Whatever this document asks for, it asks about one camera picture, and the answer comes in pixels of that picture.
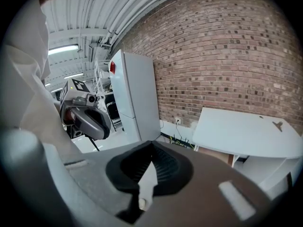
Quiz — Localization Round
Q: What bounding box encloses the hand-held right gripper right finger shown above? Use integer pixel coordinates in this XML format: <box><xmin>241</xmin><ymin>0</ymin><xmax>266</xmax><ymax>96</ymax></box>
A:
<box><xmin>132</xmin><ymin>140</ymin><xmax>280</xmax><ymax>227</ymax></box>

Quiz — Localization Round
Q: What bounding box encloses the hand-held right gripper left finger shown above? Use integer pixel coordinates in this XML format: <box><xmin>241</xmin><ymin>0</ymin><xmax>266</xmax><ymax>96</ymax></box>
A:
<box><xmin>2</xmin><ymin>129</ymin><xmax>156</xmax><ymax>227</ymax></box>

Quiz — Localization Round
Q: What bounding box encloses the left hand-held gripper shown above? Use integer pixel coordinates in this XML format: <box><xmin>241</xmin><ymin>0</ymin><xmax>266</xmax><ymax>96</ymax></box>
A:
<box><xmin>59</xmin><ymin>79</ymin><xmax>111</xmax><ymax>140</ymax></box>

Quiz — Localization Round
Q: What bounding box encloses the black folding chair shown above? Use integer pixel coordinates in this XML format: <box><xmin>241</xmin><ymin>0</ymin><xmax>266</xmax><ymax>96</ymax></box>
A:
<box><xmin>104</xmin><ymin>94</ymin><xmax>123</xmax><ymax>131</ymax></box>

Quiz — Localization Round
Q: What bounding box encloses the white desk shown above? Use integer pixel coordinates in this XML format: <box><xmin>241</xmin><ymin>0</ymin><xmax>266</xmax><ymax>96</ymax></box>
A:
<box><xmin>191</xmin><ymin>107</ymin><xmax>303</xmax><ymax>201</ymax></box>

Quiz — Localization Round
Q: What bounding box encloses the white shelving unit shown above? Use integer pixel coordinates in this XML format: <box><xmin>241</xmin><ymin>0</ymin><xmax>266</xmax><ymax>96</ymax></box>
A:
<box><xmin>93</xmin><ymin>57</ymin><xmax>112</xmax><ymax>100</ymax></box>

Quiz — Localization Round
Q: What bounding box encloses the tall grey cabinet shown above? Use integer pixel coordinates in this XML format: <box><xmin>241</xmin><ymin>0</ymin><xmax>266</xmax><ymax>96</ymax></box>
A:
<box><xmin>108</xmin><ymin>49</ymin><xmax>162</xmax><ymax>144</ymax></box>

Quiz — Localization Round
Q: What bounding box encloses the long ceiling light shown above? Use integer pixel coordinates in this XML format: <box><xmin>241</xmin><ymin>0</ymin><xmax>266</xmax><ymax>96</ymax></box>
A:
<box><xmin>63</xmin><ymin>72</ymin><xmax>85</xmax><ymax>79</ymax></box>
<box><xmin>48</xmin><ymin>44</ymin><xmax>80</xmax><ymax>56</ymax></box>

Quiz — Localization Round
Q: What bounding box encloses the black router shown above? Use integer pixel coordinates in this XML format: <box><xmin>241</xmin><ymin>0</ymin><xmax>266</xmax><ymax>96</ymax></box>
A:
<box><xmin>169</xmin><ymin>133</ymin><xmax>195</xmax><ymax>149</ymax></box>

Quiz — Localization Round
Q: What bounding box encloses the person's beige shirt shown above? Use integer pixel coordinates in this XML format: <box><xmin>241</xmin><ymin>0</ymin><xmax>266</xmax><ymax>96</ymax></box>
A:
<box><xmin>0</xmin><ymin>0</ymin><xmax>84</xmax><ymax>156</ymax></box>

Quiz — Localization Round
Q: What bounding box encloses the small grey gripper camera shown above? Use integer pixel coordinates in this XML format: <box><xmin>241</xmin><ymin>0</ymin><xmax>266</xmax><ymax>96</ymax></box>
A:
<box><xmin>70</xmin><ymin>126</ymin><xmax>83</xmax><ymax>139</ymax></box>
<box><xmin>71</xmin><ymin>93</ymin><xmax>98</xmax><ymax>108</ymax></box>

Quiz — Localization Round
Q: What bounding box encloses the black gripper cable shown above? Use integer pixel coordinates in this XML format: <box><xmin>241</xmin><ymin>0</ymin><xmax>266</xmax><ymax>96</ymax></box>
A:
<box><xmin>88</xmin><ymin>137</ymin><xmax>99</xmax><ymax>153</ymax></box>

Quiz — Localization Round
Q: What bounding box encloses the black router power cable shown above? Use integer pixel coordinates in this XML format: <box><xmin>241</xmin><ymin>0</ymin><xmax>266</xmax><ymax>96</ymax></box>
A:
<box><xmin>175</xmin><ymin>122</ymin><xmax>184</xmax><ymax>139</ymax></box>

